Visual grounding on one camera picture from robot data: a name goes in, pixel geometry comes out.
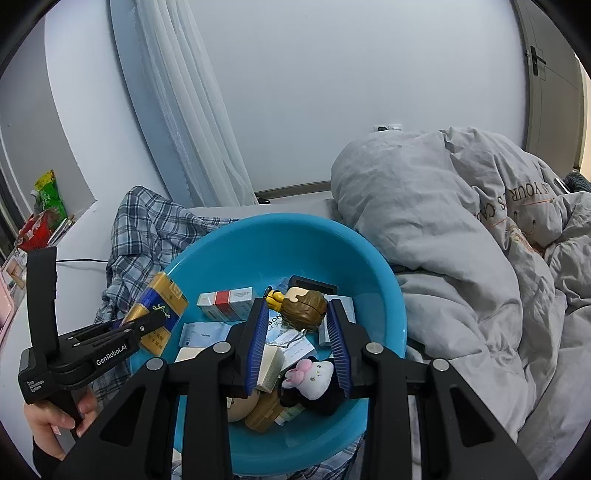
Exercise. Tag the grey door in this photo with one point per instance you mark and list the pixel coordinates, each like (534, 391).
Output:
(549, 92)

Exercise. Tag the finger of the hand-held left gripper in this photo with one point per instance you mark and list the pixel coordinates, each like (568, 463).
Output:
(143, 327)
(122, 323)

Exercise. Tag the red and white box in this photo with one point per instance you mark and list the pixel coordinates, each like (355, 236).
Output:
(226, 302)

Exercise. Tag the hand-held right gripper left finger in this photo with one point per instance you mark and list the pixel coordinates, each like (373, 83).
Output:
(256, 350)

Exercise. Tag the grey blue box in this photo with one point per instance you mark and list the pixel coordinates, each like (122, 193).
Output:
(323, 334)

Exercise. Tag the white pink plush toy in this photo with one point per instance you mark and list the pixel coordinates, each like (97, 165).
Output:
(309, 374)

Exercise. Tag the white wall socket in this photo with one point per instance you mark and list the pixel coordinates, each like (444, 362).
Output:
(392, 127)

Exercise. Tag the green snack bag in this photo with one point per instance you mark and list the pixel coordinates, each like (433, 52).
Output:
(48, 198)

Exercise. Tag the blue grey curtain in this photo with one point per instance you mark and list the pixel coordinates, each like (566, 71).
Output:
(138, 115)

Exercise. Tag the person's left hand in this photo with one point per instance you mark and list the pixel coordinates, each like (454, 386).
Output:
(44, 424)

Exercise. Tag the blue white printed pack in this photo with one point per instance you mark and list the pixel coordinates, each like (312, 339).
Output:
(277, 325)

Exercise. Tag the tan round object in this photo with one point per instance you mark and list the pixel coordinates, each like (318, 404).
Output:
(242, 408)

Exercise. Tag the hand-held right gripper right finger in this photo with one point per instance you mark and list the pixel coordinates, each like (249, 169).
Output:
(340, 355)

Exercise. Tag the small light blue packet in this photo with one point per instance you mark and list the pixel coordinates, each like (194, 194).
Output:
(203, 334)

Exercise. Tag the gold and blue box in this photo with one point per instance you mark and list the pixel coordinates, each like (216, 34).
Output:
(159, 300)

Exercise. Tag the blue plastic basin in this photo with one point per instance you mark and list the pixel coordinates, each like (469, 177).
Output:
(295, 249)

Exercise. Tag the plain cream cardboard box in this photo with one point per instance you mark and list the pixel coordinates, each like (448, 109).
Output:
(270, 369)

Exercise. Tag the dark striped cloth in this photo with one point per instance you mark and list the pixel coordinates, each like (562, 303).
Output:
(577, 181)

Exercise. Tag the grey duvet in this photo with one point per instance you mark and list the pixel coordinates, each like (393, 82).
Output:
(438, 230)

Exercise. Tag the sheer white curtain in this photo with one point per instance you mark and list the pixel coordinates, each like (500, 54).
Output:
(194, 115)

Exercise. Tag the black square box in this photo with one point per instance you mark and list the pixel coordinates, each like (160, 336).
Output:
(314, 284)

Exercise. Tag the tan cardboard box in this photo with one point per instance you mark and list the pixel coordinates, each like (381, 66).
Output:
(263, 413)

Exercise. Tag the cream box with barcode label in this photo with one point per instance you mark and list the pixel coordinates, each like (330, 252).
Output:
(189, 354)

